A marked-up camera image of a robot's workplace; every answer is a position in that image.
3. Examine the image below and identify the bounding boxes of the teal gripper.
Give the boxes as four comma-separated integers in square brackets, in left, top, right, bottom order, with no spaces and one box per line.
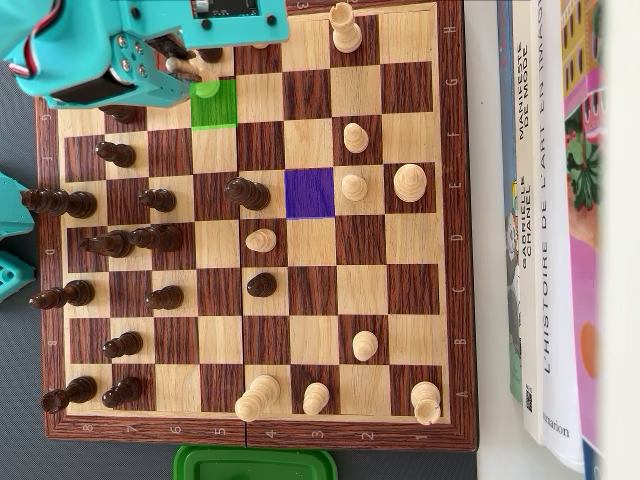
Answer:
[47,0,201,109]

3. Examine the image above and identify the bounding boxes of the white wooden bishop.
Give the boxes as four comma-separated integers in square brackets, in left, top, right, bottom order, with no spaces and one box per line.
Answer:
[167,56,221,99]

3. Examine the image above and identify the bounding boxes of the wooden chess board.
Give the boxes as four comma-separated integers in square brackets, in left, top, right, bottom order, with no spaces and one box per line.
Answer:
[33,0,479,454]

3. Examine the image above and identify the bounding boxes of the dark wooden king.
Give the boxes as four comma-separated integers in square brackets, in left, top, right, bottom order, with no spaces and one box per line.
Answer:
[20,187,99,220]

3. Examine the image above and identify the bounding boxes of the white wooden rook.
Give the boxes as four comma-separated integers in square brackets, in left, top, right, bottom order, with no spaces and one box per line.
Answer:
[329,1,362,55]
[410,380,443,427]

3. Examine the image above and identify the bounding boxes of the dark wooden bishop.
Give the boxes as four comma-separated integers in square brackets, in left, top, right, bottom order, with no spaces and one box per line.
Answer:
[28,279,96,311]

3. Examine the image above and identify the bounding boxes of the white wooden king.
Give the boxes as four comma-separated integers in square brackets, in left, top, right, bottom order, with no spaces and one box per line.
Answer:
[393,163,428,203]

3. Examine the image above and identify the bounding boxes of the dark wooden rook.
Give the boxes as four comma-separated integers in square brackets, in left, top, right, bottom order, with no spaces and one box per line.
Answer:
[40,375,99,415]

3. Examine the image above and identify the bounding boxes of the dark grey mat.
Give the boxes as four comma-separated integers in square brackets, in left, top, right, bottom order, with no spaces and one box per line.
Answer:
[0,59,480,480]

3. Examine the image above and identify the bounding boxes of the blue panda picture book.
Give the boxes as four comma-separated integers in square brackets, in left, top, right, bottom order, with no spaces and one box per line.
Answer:
[497,0,524,404]

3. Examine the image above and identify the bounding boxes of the green plastic container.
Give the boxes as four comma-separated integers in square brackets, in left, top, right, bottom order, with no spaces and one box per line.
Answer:
[172,443,337,480]

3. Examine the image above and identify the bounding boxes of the white Gabrielle Chanel book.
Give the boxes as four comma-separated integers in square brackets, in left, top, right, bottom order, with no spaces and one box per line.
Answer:
[514,0,546,444]

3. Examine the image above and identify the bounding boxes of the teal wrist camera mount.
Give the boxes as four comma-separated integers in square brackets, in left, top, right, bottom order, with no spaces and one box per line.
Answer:
[185,0,292,50]

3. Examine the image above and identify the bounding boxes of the red white black servo cable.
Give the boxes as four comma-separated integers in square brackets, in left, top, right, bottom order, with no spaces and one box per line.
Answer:
[7,0,69,80]

